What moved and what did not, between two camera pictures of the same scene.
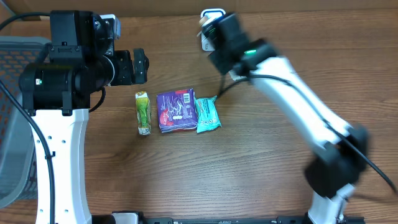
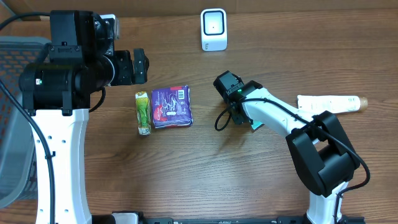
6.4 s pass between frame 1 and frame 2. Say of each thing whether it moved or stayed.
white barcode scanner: stayed
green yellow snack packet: stayed
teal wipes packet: moved
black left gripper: stayed
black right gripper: moved
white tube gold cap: moved
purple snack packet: moved
